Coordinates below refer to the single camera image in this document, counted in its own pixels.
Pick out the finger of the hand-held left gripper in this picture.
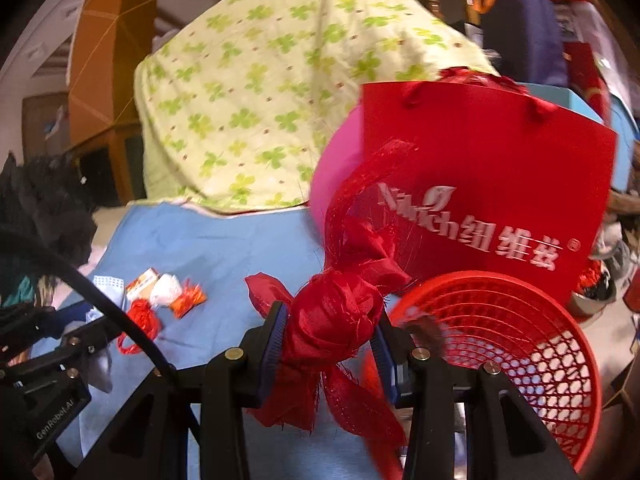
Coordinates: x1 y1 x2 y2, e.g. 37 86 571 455
10 319 132 382
0 302 99 347

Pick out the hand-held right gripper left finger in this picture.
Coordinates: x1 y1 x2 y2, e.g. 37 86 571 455
75 301 291 480

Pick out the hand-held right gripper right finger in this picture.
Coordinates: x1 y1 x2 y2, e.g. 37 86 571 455
371 311 576 480

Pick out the red fabric ribbon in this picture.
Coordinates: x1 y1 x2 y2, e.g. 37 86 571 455
245 140 418 448

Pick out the small orange and white box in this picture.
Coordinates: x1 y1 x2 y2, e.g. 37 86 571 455
125 267 161 301

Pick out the red mesh basket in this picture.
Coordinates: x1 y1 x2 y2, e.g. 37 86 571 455
365 270 602 473

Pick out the teal cloth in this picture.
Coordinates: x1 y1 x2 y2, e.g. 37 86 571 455
0 270 41 311

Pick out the small red plastic scrap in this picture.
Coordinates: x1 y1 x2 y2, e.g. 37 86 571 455
117 297 165 356

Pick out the orange crumpled wrapper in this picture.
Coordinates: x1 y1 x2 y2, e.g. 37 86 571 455
169 280 207 318

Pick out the white crumpled tissue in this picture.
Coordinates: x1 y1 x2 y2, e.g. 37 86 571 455
150 272 183 308

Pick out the black fluffy garment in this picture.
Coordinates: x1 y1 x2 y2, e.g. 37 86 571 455
0 150 98 266

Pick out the blue blanket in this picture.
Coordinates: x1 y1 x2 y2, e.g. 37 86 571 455
50 202 406 480

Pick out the pink pillow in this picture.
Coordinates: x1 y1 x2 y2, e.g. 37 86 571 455
310 107 366 241

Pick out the brown wooden door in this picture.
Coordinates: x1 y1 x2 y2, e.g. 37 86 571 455
20 92 71 161

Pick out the red paper bag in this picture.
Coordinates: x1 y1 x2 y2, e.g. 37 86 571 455
360 70 618 306

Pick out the red shiny plastic bag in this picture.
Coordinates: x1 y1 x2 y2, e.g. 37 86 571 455
575 260 618 306

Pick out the orange wooden cabinet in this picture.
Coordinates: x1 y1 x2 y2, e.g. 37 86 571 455
65 0 168 206

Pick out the green clover print quilt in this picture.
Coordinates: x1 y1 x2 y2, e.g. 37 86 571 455
134 0 496 213

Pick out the light blue box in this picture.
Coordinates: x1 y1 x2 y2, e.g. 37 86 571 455
520 80 638 191

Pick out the black cable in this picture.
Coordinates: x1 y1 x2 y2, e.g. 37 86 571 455
0 225 178 381

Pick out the dark bag with orange strap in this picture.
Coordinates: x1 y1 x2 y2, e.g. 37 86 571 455
480 0 568 88

